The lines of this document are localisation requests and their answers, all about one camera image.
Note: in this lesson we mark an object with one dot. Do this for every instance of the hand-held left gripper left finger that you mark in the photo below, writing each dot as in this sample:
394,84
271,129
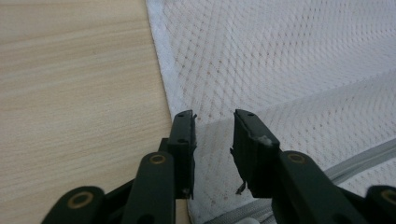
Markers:
183,146

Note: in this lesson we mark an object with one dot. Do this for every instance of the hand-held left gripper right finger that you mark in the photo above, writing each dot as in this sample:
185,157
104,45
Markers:
253,161

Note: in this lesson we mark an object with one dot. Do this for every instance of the white mesh laundry bag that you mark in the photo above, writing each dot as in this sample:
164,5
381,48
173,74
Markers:
280,62

